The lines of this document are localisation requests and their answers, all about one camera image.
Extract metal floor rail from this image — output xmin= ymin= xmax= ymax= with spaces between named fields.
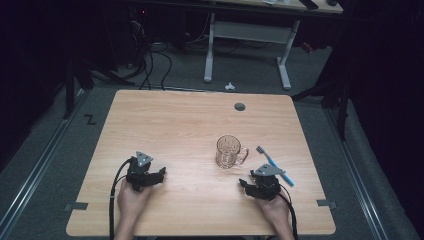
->
xmin=323 ymin=105 xmax=390 ymax=240
xmin=0 ymin=89 xmax=88 ymax=234

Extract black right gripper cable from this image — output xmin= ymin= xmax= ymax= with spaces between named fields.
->
xmin=279 ymin=192 xmax=300 ymax=240

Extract grey table bracket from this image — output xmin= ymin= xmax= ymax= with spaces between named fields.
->
xmin=63 ymin=201 xmax=90 ymax=213
xmin=316 ymin=198 xmax=338 ymax=210

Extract black metal stand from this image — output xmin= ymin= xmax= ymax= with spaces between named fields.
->
xmin=62 ymin=54 xmax=136 ymax=120
xmin=290 ymin=74 xmax=352 ymax=142

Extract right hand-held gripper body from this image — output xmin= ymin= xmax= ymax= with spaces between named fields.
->
xmin=249 ymin=163 xmax=287 ymax=202

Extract person's right hand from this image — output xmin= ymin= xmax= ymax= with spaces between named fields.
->
xmin=254 ymin=191 xmax=292 ymax=225

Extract black floor cables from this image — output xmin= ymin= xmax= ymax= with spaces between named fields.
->
xmin=128 ymin=41 xmax=174 ymax=92

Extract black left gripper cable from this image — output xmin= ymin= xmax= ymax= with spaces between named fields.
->
xmin=108 ymin=158 xmax=134 ymax=240

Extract blue toothbrush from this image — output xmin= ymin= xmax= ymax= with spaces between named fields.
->
xmin=255 ymin=145 xmax=296 ymax=188

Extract clear glass mug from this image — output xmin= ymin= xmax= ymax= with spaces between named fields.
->
xmin=215 ymin=134 xmax=250 ymax=170

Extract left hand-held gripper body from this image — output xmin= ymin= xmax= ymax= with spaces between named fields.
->
xmin=125 ymin=150 xmax=158 ymax=193

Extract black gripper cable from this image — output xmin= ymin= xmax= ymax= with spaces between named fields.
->
xmin=108 ymin=158 xmax=134 ymax=240
xmin=279 ymin=192 xmax=300 ymax=240

